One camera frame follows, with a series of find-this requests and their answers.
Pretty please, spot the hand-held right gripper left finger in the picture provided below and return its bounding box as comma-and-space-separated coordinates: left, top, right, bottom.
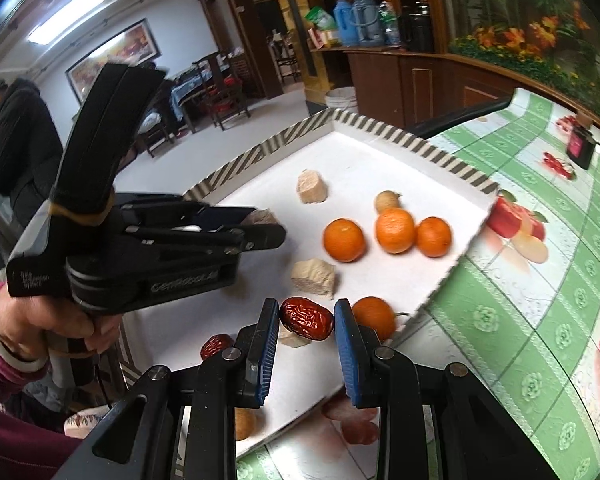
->
55, 297, 281, 480

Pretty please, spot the orange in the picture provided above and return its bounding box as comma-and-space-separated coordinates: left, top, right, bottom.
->
322, 218, 366, 263
352, 296, 397, 343
415, 216, 453, 258
375, 207, 416, 255

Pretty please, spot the round tan fruit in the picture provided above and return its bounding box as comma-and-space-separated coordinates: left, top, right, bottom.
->
374, 190, 402, 215
235, 407, 257, 442

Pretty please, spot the blue plastic jug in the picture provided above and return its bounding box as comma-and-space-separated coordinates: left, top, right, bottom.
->
332, 0, 361, 46

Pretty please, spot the ceiling light panel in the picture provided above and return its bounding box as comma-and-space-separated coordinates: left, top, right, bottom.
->
27, 0, 103, 46

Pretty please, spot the fish tank with plants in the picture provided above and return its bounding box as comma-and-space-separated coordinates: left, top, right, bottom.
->
432, 0, 600, 131

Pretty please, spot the dining table with blue cloth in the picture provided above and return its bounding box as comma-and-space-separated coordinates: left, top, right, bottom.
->
170, 67, 216, 111

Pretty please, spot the dark wooden chair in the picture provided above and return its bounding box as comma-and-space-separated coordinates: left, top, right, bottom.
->
270, 30, 303, 83
130, 95, 181, 158
192, 52, 253, 131

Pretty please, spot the dark bottle with brown cap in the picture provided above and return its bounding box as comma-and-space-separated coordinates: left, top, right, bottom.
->
569, 112, 600, 171

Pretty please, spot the person's left hand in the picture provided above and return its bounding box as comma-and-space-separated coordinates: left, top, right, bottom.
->
0, 287, 123, 361

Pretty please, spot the black thermos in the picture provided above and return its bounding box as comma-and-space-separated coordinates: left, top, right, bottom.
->
402, 4, 435, 53

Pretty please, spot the framed wall painting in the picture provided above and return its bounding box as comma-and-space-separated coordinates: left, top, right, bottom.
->
65, 18, 161, 93

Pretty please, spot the person's maroon clothing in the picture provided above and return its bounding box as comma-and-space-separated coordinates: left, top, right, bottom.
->
0, 400, 111, 480

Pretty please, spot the clear blue water jug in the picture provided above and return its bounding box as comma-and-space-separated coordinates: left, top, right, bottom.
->
352, 0, 387, 45

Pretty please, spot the green snack bag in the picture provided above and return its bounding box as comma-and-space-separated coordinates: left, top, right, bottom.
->
305, 6, 338, 33

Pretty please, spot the white bangle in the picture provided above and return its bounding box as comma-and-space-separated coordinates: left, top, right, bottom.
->
0, 305, 48, 373

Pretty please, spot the white bucket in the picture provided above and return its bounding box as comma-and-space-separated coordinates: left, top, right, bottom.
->
325, 86, 358, 113

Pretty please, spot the red date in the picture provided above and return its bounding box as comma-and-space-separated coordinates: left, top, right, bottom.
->
200, 333, 236, 361
279, 297, 336, 342

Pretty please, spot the white tray with striped rim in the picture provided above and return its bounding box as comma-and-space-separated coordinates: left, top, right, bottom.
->
115, 107, 503, 461

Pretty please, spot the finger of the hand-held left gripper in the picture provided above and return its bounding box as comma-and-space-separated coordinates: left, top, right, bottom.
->
115, 194, 257, 235
125, 225, 287, 261

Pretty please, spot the beige food chunk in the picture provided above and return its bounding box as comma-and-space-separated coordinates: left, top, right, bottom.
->
250, 208, 281, 228
296, 169, 329, 205
290, 258, 342, 298

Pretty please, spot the clear plastic water bottle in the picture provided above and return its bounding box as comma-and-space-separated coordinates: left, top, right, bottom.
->
378, 0, 402, 46

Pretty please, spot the brown wooden cabinet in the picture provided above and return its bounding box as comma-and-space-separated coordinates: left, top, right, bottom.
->
300, 45, 518, 131

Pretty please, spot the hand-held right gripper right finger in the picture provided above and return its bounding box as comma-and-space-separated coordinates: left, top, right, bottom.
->
334, 298, 556, 480

